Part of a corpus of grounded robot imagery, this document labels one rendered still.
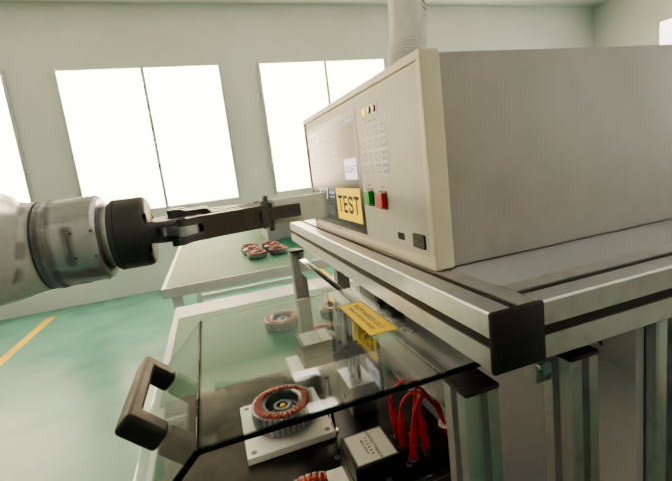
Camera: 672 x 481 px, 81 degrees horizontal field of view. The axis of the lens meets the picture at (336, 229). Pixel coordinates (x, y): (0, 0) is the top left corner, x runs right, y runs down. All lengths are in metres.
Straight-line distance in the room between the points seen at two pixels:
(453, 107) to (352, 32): 5.47
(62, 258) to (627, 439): 0.54
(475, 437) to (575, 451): 0.11
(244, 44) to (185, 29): 0.68
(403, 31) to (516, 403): 1.55
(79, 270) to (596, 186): 0.54
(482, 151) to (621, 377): 0.24
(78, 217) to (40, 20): 5.24
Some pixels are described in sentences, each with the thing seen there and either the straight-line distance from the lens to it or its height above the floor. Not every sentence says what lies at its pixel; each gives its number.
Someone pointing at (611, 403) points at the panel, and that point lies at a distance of 0.47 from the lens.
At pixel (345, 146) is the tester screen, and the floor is 1.25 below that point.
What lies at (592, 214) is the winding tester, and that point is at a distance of 0.52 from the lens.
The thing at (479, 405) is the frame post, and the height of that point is 1.03.
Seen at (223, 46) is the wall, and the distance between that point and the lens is 5.41.
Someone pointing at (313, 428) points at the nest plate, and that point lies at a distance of 0.77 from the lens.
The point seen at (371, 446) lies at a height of 0.87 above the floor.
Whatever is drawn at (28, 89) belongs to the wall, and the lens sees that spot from 5.53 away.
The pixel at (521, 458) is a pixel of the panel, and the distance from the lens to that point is 0.62.
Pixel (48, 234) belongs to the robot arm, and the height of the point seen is 1.20.
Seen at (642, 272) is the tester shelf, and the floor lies 1.11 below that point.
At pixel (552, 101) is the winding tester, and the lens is 0.48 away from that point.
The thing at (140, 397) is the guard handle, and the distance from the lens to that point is 0.38.
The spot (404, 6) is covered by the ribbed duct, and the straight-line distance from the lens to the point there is 1.93.
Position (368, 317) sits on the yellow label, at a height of 1.07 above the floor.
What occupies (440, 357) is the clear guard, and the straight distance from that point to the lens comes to 0.34.
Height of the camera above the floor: 1.23
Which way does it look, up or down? 9 degrees down
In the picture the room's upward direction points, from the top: 7 degrees counter-clockwise
